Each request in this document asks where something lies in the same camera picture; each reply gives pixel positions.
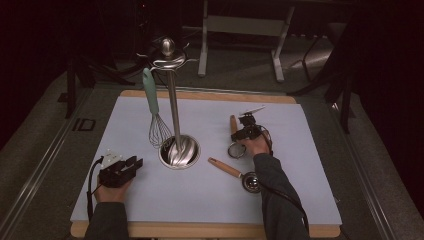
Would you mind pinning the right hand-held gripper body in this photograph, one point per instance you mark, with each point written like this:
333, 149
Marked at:
250, 131

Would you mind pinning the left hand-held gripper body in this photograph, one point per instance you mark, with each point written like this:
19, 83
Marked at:
113, 175

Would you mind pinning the steel utensil rack stand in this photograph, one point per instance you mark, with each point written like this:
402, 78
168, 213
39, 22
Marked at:
174, 106

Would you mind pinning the person's right hand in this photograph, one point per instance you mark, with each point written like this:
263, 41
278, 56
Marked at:
258, 146

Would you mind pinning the person's left hand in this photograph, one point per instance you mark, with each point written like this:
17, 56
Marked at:
111, 193

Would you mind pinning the white table mat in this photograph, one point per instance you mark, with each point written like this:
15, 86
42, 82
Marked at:
200, 200

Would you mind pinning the black metal stand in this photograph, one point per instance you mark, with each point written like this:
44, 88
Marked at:
71, 93
346, 100

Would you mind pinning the white metal desk frame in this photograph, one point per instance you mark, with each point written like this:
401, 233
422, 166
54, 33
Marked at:
246, 26

